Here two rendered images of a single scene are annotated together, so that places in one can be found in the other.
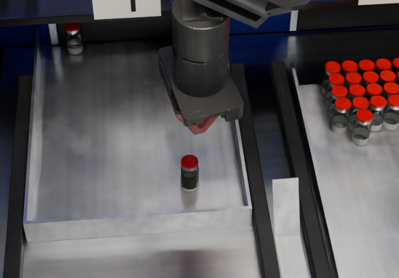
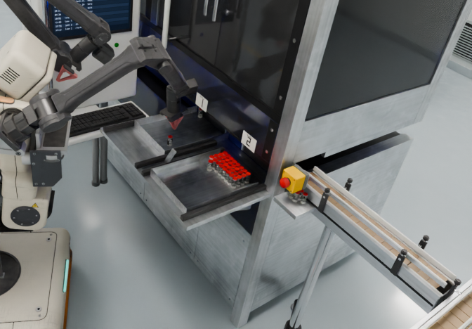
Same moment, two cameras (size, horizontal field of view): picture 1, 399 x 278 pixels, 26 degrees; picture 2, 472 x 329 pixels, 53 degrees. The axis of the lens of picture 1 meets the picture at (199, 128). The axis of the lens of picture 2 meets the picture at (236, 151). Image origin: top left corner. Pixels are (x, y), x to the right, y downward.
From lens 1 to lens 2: 1.54 m
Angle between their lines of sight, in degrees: 40
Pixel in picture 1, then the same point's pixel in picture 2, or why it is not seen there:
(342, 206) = (182, 171)
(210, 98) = (168, 112)
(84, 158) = (164, 127)
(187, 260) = (146, 150)
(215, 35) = (169, 93)
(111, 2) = (199, 100)
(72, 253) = (135, 133)
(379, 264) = (168, 180)
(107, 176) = (161, 132)
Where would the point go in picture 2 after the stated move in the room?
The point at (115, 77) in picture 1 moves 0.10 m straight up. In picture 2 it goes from (196, 125) to (198, 107)
